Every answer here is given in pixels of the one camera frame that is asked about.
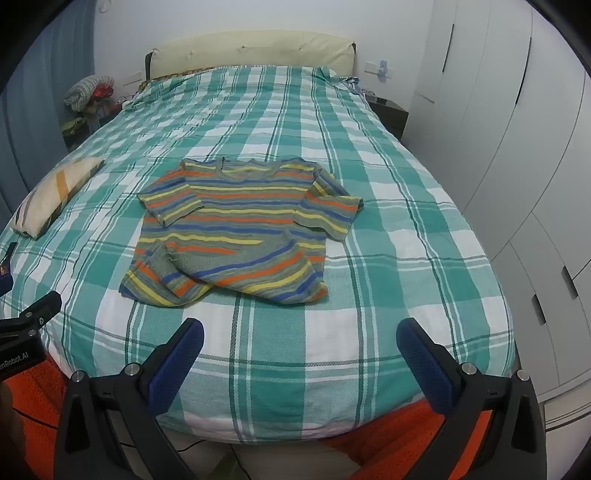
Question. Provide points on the pile of clothes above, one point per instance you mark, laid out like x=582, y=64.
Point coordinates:
x=87, y=99

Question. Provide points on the cream striped pillow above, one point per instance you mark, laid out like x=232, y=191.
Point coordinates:
x=55, y=196

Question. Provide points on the dark small object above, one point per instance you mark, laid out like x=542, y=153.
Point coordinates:
x=5, y=272

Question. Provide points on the white wardrobe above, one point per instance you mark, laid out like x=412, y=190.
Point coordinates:
x=517, y=161

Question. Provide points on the striped knit shirt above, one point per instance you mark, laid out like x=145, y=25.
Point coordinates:
x=235, y=230

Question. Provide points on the dark nightstand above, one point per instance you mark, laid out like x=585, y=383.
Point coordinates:
x=390, y=113

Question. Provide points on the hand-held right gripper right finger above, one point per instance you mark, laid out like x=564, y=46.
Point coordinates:
x=425, y=369

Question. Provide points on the green plaid bed sheet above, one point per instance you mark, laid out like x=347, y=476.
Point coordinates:
x=286, y=115

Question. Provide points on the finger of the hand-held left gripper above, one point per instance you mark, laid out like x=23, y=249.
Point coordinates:
x=41, y=309

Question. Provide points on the white wall socket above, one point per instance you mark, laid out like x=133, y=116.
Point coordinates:
x=376, y=69

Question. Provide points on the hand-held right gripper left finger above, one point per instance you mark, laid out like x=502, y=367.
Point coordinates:
x=179, y=367

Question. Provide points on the blue curtain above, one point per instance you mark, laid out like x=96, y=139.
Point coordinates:
x=41, y=92

